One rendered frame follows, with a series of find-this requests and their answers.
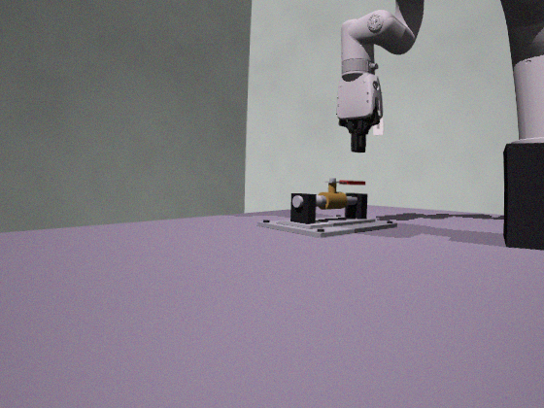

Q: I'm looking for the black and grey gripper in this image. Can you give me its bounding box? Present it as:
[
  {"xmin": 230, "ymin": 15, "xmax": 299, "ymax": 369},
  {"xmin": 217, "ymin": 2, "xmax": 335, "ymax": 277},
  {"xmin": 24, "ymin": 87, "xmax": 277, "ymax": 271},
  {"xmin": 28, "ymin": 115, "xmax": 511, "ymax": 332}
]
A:
[{"xmin": 337, "ymin": 71, "xmax": 383, "ymax": 153}]

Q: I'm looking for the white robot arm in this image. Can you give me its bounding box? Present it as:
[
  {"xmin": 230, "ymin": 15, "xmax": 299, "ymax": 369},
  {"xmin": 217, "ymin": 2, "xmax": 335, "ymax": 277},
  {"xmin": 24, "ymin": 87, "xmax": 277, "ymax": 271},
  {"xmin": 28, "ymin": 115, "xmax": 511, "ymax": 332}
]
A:
[{"xmin": 341, "ymin": 0, "xmax": 544, "ymax": 144}]

